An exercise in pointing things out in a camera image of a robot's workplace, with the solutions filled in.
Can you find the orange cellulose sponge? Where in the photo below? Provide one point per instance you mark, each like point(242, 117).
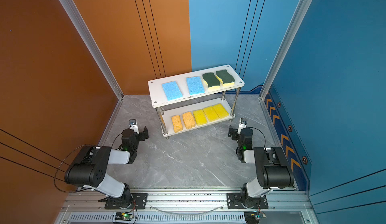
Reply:
point(189, 120)
point(177, 124)

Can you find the blue sponge bottom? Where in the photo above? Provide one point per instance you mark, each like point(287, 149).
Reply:
point(195, 85)

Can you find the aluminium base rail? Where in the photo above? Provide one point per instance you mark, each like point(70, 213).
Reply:
point(189, 206)

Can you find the right green circuit board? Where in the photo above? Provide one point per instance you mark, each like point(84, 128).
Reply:
point(253, 217)

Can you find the yellow green sponge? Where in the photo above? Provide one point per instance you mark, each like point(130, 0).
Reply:
point(211, 81)

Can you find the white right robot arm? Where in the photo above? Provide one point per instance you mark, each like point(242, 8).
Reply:
point(271, 166)

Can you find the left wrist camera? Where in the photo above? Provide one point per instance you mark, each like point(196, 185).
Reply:
point(133, 125)

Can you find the white two-tier metal shelf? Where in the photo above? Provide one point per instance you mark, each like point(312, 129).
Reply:
point(159, 99)

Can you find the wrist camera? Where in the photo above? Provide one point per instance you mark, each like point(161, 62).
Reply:
point(133, 125)
point(242, 124)

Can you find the right aluminium corner post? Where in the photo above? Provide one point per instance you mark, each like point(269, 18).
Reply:
point(293, 27)

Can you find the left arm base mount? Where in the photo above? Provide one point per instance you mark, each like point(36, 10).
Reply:
point(136, 201)

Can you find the left green circuit board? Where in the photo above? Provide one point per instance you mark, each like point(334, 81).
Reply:
point(124, 217)

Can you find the aluminium corner post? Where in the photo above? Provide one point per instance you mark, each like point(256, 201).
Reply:
point(85, 34)
point(293, 27)

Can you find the blue sponge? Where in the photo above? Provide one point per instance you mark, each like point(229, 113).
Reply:
point(195, 85)
point(172, 90)

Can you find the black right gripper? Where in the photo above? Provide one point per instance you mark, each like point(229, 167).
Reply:
point(234, 131)

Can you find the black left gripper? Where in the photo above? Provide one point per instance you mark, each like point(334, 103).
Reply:
point(141, 137)

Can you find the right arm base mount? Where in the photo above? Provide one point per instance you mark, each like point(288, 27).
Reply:
point(241, 201)

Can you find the left aluminium corner post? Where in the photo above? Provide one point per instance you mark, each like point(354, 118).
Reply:
point(85, 34)

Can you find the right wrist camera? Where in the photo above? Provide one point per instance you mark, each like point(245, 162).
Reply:
point(242, 124)

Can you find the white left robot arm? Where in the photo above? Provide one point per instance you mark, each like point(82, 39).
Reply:
point(89, 168)

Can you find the green circuit board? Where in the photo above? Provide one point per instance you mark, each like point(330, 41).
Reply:
point(124, 217)
point(253, 217)

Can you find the green scrub sponge top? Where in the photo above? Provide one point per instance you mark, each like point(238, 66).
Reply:
point(225, 78)

